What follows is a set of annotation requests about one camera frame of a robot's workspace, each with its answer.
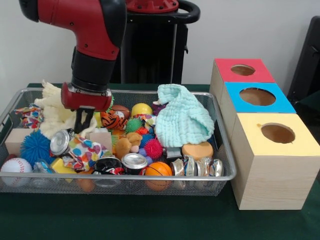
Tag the mint green knitted cloth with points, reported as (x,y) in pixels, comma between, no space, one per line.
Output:
(185,117)

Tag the blue spiky rubber ball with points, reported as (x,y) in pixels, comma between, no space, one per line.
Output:
(35,147)

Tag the crushed flattened drink can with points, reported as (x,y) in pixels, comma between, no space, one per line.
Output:
(197,166)

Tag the small orange basketball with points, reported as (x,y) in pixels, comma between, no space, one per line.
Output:
(158,169)

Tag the cream knitted cloth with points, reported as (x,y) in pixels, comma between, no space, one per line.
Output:
(52,117)

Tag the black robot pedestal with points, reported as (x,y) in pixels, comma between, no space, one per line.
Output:
(155,50)

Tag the crushed silver can black label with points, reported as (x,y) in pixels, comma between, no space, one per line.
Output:
(60,143)

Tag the colourful dotted packet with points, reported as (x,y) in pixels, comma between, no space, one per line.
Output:
(85,150)

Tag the dark green table cloth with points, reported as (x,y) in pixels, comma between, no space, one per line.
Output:
(150,220)
(310,110)

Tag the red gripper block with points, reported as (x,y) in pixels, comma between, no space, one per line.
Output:
(85,101)

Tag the wooden box with three holes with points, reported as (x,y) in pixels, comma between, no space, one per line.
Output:
(270,180)

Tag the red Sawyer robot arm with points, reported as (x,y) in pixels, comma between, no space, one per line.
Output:
(92,27)

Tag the plain wooden block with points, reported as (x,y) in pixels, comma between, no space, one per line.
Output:
(15,142)

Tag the black floor stand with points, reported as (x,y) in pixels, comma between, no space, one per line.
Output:
(307,62)

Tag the round orange sponge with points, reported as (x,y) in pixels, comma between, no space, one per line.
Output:
(197,150)

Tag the white baseball red stitching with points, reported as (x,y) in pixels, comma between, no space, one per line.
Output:
(16,166)

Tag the small tiger plush toy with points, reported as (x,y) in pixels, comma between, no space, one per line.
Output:
(113,121)

